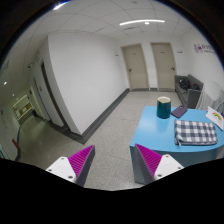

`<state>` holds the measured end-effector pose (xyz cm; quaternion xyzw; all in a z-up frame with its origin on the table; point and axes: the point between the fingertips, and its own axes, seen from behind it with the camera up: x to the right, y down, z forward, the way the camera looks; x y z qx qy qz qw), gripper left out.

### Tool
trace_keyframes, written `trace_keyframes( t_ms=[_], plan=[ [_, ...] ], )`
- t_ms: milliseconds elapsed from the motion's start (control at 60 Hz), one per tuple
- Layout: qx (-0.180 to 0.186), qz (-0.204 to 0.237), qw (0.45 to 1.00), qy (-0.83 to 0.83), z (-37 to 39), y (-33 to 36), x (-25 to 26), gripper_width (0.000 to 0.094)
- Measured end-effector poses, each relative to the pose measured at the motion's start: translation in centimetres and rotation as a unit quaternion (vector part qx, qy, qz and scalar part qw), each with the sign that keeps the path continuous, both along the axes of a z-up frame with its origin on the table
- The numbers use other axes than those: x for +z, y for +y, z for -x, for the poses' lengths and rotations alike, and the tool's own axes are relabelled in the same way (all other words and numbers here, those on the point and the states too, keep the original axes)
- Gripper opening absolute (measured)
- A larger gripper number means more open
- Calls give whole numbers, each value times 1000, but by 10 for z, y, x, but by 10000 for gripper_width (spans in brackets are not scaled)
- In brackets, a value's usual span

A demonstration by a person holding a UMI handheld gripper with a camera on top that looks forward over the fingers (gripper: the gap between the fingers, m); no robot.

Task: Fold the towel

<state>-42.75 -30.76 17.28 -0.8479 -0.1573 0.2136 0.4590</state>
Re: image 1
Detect dark green mug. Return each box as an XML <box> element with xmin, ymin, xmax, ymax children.
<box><xmin>157</xmin><ymin>96</ymin><xmax>171</xmax><ymax>119</ymax></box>

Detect purple smartphone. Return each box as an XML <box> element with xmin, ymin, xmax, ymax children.
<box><xmin>171</xmin><ymin>106</ymin><xmax>187</xmax><ymax>118</ymax></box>

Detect grey chair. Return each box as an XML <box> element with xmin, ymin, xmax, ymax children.
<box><xmin>187</xmin><ymin>89</ymin><xmax>201</xmax><ymax>109</ymax></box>

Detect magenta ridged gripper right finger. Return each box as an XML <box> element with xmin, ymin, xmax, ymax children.
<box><xmin>134</xmin><ymin>144</ymin><xmax>183</xmax><ymax>184</ymax></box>

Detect left beige door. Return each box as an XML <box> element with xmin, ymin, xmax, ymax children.
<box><xmin>122</xmin><ymin>44</ymin><xmax>149</xmax><ymax>90</ymax></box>

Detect black bag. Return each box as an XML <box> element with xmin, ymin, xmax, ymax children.
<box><xmin>179</xmin><ymin>79</ymin><xmax>200</xmax><ymax>90</ymax></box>

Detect blue white checkered towel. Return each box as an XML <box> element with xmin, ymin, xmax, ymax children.
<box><xmin>174</xmin><ymin>120</ymin><xmax>218</xmax><ymax>146</ymax></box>

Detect white card with rainbow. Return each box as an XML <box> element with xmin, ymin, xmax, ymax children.
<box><xmin>206</xmin><ymin>107</ymin><xmax>224</xmax><ymax>130</ymax></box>

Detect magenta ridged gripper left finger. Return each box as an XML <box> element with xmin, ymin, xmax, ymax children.
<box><xmin>47</xmin><ymin>145</ymin><xmax>95</xmax><ymax>187</ymax></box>

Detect beige door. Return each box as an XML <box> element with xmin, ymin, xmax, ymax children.
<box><xmin>151</xmin><ymin>43</ymin><xmax>175</xmax><ymax>91</ymax></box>
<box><xmin>122</xmin><ymin>44</ymin><xmax>149</xmax><ymax>90</ymax></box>

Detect long ceiling light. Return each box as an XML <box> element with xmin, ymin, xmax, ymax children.
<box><xmin>119</xmin><ymin>19</ymin><xmax>165</xmax><ymax>26</ymax></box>

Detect right beige door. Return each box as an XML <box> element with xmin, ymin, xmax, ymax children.
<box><xmin>151</xmin><ymin>43</ymin><xmax>175</xmax><ymax>91</ymax></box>

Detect grey bench sofa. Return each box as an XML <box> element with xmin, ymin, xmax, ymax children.
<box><xmin>175</xmin><ymin>74</ymin><xmax>203</xmax><ymax>109</ymax></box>

